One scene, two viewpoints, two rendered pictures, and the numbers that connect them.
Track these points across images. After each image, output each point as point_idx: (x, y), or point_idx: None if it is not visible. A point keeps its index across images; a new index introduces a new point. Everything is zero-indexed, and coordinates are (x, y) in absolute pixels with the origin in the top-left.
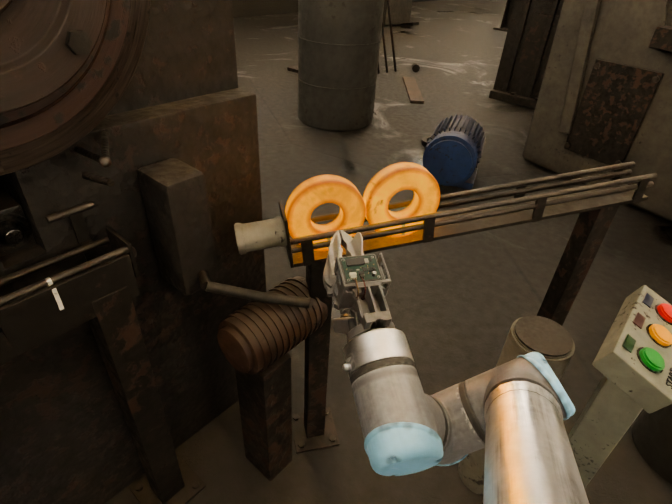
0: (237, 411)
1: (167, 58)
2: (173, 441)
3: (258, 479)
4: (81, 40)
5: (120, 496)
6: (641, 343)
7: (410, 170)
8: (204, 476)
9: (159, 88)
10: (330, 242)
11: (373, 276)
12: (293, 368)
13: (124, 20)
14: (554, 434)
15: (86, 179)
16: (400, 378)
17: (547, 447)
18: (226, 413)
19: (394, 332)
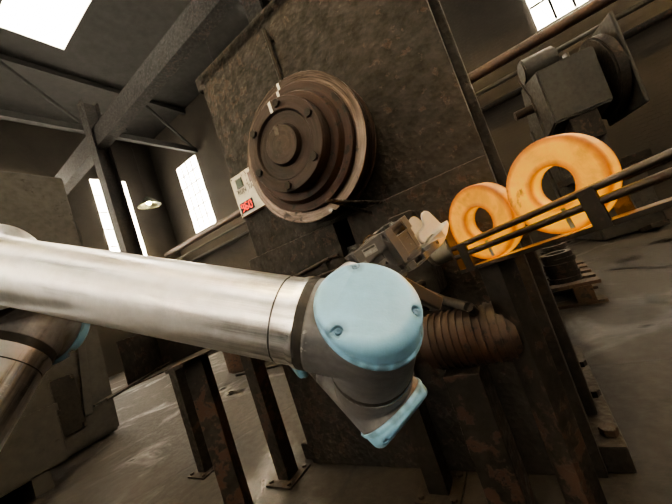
0: (539, 482)
1: (425, 157)
2: (464, 459)
3: None
4: (313, 154)
5: (419, 471)
6: None
7: (535, 143)
8: (466, 503)
9: (423, 175)
10: (480, 245)
11: (382, 231)
12: (650, 491)
13: (350, 143)
14: (207, 268)
15: (376, 227)
16: None
17: (184, 261)
18: (528, 477)
19: (350, 264)
